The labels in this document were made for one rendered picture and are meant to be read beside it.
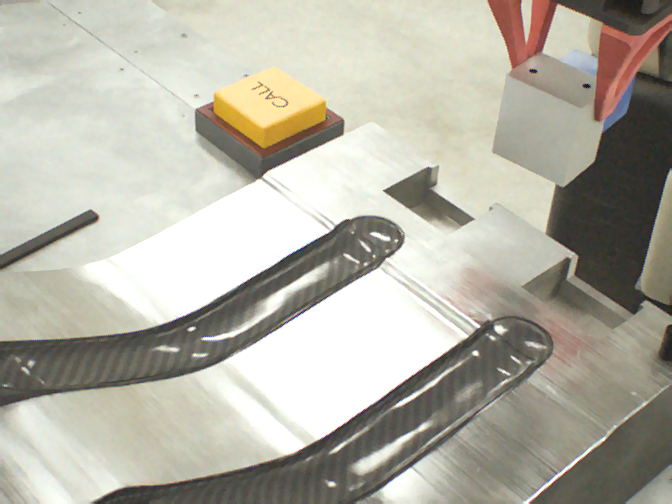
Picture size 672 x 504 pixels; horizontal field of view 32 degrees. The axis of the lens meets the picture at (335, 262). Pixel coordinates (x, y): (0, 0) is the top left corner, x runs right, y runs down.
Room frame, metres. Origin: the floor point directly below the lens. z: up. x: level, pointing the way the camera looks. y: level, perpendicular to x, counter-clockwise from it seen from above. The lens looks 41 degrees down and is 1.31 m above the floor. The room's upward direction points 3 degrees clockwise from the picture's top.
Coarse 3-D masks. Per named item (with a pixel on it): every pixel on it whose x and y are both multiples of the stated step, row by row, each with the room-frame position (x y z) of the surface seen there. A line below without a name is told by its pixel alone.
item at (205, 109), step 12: (204, 108) 0.73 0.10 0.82; (216, 120) 0.71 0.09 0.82; (336, 120) 0.72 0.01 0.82; (228, 132) 0.70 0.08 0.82; (300, 132) 0.70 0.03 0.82; (312, 132) 0.71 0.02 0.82; (252, 144) 0.69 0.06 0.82; (276, 144) 0.69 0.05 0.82; (288, 144) 0.69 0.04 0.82; (264, 156) 0.67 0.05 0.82
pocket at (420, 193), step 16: (416, 176) 0.57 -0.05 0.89; (432, 176) 0.58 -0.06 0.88; (400, 192) 0.56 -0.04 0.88; (416, 192) 0.57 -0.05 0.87; (432, 192) 0.57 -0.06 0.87; (448, 192) 0.57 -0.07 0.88; (416, 208) 0.57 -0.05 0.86; (432, 208) 0.57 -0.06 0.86; (448, 208) 0.56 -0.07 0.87; (464, 208) 0.56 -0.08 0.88; (432, 224) 0.56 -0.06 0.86; (448, 224) 0.56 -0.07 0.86; (464, 224) 0.55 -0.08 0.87
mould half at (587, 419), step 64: (256, 192) 0.55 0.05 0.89; (320, 192) 0.55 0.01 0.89; (384, 192) 0.55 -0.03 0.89; (128, 256) 0.49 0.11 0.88; (192, 256) 0.49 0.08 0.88; (256, 256) 0.49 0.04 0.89; (448, 256) 0.50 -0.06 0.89; (512, 256) 0.50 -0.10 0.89; (0, 320) 0.39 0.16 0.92; (64, 320) 0.41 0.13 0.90; (128, 320) 0.43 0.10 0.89; (320, 320) 0.44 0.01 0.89; (384, 320) 0.44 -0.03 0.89; (448, 320) 0.45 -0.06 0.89; (640, 320) 0.45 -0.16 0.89; (128, 384) 0.37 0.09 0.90; (192, 384) 0.39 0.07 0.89; (256, 384) 0.40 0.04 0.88; (320, 384) 0.40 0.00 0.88; (384, 384) 0.40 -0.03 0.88; (576, 384) 0.40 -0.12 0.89; (640, 384) 0.41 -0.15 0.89; (0, 448) 0.31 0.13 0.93; (64, 448) 0.31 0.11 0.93; (128, 448) 0.32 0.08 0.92; (192, 448) 0.34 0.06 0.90; (256, 448) 0.35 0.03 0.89; (448, 448) 0.36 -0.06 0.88; (512, 448) 0.36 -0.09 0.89; (576, 448) 0.37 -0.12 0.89; (640, 448) 0.40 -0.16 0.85
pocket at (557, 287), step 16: (576, 256) 0.50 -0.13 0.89; (544, 272) 0.49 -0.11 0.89; (560, 272) 0.50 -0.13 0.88; (528, 288) 0.48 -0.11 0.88; (544, 288) 0.49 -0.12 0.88; (560, 288) 0.50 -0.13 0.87; (576, 288) 0.49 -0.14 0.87; (592, 288) 0.49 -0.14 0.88; (560, 304) 0.49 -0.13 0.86; (576, 304) 0.49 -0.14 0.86; (592, 304) 0.48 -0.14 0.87; (608, 304) 0.48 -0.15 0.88; (576, 320) 0.48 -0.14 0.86; (592, 320) 0.48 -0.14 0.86; (608, 320) 0.48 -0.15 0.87; (624, 320) 0.47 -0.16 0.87; (592, 336) 0.47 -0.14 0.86
